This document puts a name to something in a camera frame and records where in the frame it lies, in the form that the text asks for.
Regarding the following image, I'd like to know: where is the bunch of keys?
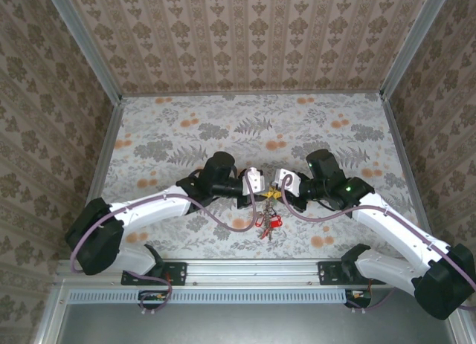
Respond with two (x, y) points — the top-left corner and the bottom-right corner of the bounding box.
(254, 200), (284, 243)

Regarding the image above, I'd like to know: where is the grey metal sheet panel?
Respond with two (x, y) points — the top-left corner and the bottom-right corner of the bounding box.
(35, 301), (469, 344)

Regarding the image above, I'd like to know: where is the aluminium mounting rail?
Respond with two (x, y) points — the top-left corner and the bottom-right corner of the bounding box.
(184, 261), (321, 286)

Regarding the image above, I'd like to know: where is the aluminium table side rail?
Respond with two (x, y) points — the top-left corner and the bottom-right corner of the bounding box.
(382, 97), (425, 226)
(82, 101), (126, 211)

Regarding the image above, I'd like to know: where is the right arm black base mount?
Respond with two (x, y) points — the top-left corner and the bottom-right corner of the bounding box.
(317, 243), (387, 286)

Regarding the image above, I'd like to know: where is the white slotted cable duct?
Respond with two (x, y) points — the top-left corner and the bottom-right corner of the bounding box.
(68, 288), (353, 305)

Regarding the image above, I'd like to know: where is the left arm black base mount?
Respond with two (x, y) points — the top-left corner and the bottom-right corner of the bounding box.
(120, 244), (187, 288)

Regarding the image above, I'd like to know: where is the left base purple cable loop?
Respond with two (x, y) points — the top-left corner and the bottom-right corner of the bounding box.
(122, 271), (174, 316)

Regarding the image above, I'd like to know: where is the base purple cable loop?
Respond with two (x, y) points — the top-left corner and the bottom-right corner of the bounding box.
(344, 280), (397, 314)
(122, 271), (174, 316)

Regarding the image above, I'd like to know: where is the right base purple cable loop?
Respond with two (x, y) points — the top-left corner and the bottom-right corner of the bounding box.
(344, 280), (397, 314)

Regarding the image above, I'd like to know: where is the aluminium frame post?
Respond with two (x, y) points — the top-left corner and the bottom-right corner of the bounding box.
(379, 0), (454, 100)
(43, 0), (123, 104)

